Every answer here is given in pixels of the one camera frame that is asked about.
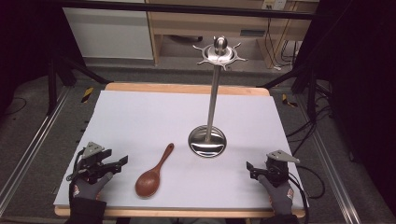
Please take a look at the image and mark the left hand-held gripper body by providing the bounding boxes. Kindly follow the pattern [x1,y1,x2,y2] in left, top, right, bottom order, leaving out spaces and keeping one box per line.
[74,141,113,185]

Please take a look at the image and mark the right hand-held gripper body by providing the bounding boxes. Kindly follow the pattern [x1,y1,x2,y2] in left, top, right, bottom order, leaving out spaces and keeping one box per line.
[263,149,302,188]

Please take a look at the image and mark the person's left hand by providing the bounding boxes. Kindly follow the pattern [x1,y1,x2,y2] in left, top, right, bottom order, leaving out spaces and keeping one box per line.
[72,171,115,202]

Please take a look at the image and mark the brown wooden spoon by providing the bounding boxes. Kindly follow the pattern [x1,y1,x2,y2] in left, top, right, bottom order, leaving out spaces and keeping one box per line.
[134,142,176,199]

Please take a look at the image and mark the white table mat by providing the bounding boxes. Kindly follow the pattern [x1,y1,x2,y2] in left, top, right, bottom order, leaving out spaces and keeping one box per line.
[53,90,305,210]

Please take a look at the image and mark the yellow black striped marker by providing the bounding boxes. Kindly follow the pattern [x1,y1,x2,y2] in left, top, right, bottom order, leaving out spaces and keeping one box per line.
[281,92,299,109]
[80,86,94,104]

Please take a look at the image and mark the steel utensil hanging stand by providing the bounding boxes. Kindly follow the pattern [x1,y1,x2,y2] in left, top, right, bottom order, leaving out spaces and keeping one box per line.
[187,35,248,159]

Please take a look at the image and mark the black metal stand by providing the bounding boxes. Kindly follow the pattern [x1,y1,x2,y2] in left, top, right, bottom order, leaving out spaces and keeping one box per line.
[46,52,111,116]
[256,60,332,120]

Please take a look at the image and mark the black curtain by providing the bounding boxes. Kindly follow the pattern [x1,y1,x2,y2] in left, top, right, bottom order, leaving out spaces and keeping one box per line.
[0,0,87,116]
[295,0,396,216]

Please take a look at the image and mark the white cabinet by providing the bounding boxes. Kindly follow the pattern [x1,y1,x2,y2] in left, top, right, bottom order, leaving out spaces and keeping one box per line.
[62,7,154,61]

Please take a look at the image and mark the light wooden desk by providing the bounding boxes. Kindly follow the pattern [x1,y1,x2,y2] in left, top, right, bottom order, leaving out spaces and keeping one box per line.
[145,0,319,69]

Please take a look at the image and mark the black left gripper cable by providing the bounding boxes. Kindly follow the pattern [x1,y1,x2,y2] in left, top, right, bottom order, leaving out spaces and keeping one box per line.
[65,148,87,188]

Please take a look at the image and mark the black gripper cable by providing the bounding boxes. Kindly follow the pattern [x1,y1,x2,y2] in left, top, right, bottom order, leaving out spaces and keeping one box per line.
[288,164,327,224]
[65,148,87,188]

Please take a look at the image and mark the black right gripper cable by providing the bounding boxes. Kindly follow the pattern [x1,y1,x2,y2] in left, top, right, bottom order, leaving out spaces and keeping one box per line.
[288,164,327,224]

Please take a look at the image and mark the black floor cables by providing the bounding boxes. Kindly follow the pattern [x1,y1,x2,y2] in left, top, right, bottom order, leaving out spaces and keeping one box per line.
[285,78,335,157]

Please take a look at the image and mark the metal floor rail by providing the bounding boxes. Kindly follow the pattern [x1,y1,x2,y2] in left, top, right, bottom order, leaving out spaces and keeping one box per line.
[0,87,71,216]
[297,94,362,224]

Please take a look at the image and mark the black cables under desk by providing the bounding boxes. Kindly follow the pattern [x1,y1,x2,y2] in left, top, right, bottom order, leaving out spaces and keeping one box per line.
[264,17,302,70]

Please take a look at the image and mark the white wall power outlet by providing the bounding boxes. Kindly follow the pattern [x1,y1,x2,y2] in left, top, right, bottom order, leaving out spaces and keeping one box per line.
[262,0,287,10]

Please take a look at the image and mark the black horizontal frame bar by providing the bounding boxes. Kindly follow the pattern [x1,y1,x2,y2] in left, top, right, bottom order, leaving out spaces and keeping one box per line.
[46,0,316,21]

